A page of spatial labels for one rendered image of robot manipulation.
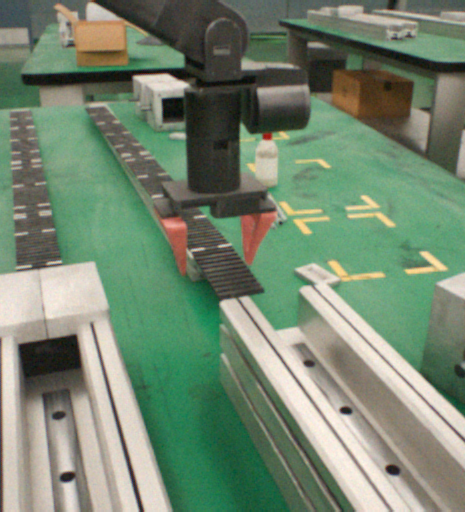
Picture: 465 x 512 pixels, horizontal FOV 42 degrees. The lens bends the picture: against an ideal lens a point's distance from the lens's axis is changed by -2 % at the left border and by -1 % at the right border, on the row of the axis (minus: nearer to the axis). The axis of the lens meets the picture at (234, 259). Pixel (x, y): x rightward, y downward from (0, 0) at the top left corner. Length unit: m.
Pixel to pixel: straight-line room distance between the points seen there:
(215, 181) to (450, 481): 0.37
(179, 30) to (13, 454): 0.38
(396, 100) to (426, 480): 3.96
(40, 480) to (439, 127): 2.66
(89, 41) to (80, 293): 2.05
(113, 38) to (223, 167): 1.91
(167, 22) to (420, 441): 0.40
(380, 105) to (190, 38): 3.71
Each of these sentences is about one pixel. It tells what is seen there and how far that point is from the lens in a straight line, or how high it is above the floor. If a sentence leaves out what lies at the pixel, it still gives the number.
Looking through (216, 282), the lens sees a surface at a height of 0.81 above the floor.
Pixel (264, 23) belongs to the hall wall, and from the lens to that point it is 11.77.
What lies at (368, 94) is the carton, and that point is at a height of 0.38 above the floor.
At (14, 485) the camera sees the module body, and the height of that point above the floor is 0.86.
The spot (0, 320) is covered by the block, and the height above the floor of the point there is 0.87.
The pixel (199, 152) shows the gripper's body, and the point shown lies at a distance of 0.62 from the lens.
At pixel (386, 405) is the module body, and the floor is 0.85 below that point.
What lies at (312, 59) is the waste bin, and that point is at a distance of 5.31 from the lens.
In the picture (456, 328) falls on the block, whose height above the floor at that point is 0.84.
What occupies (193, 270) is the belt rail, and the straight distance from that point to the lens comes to 0.73.
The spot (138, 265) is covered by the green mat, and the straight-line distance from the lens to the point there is 0.77.
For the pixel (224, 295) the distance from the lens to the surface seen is 0.64.
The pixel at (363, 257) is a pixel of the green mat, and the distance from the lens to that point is 0.80.
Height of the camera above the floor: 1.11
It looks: 26 degrees down
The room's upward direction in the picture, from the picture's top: straight up
